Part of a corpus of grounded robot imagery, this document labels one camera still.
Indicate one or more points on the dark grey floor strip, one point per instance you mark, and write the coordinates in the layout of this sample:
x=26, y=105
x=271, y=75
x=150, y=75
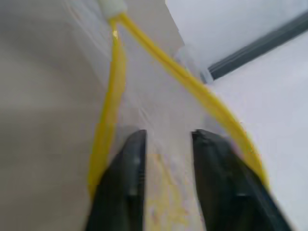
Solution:
x=260, y=42

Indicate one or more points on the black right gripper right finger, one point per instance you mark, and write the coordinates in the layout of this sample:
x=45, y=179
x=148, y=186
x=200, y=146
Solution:
x=228, y=187

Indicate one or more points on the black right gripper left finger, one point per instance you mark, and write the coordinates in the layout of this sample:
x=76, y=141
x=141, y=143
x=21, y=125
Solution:
x=120, y=187

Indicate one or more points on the clear plastic bag yellow zipper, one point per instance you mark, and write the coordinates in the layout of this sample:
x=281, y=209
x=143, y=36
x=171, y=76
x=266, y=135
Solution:
x=154, y=96

